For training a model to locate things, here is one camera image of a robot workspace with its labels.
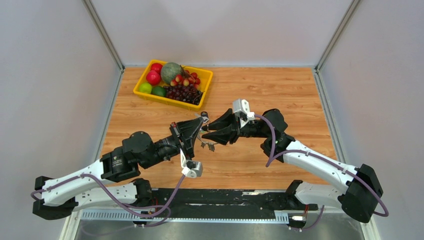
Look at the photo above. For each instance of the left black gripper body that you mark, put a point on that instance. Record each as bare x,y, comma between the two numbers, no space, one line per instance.
187,150

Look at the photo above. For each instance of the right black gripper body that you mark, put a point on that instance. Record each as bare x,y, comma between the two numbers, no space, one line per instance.
251,130

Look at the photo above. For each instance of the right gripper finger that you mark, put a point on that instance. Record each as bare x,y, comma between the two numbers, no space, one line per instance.
221,134
222,122

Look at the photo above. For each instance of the large silver keyring with clips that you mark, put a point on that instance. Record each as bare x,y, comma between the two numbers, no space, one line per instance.
210,145

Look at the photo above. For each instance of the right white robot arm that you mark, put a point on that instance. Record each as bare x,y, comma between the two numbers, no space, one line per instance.
355,190

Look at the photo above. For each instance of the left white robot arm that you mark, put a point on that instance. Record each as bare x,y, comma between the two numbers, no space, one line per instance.
115,177

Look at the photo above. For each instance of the purple grape bunch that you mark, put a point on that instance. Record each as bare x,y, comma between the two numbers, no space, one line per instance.
187,94

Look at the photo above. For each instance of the dark green lime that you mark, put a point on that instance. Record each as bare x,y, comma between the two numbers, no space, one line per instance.
159,91

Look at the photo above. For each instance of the red lychee cluster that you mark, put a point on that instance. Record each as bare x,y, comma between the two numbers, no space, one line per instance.
187,79

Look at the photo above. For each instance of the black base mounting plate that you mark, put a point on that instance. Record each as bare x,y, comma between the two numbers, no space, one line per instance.
223,205

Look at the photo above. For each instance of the light green lime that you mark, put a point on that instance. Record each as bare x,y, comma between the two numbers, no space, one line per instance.
145,88

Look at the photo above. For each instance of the green melon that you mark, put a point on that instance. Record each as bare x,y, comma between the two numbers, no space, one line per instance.
169,71

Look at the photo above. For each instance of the red apple front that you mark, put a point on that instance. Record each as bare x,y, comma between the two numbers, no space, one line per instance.
153,78

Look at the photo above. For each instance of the red apple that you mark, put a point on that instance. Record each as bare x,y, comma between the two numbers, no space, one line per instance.
157,67
153,78

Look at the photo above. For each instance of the red apple back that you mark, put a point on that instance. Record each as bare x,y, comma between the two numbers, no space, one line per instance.
157,67

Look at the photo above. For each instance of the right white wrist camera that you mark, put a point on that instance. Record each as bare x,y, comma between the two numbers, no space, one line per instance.
242,112

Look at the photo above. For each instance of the aluminium frame rail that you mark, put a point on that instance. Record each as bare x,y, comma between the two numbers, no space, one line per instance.
119,214

